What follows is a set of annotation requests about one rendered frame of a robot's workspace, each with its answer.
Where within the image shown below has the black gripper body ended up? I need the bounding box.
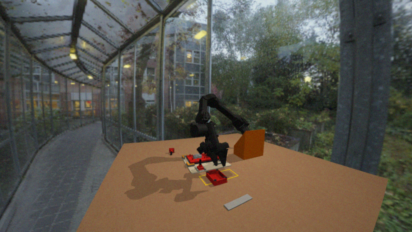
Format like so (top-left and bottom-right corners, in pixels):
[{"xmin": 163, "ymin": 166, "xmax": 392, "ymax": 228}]
[{"xmin": 204, "ymin": 133, "xmax": 229, "ymax": 154}]

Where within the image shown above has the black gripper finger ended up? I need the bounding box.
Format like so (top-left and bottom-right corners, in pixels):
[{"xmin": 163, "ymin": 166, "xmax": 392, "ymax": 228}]
[
  {"xmin": 215, "ymin": 149, "xmax": 229, "ymax": 167},
  {"xmin": 206, "ymin": 151, "xmax": 218, "ymax": 166}
]

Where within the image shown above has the grey flat bar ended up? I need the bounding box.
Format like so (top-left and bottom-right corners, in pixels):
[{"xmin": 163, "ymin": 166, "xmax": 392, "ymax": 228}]
[{"xmin": 224, "ymin": 194, "xmax": 253, "ymax": 211}]

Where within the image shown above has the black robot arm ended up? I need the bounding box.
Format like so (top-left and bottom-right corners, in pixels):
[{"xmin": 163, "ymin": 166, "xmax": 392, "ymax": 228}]
[{"xmin": 190, "ymin": 93, "xmax": 250, "ymax": 154}]

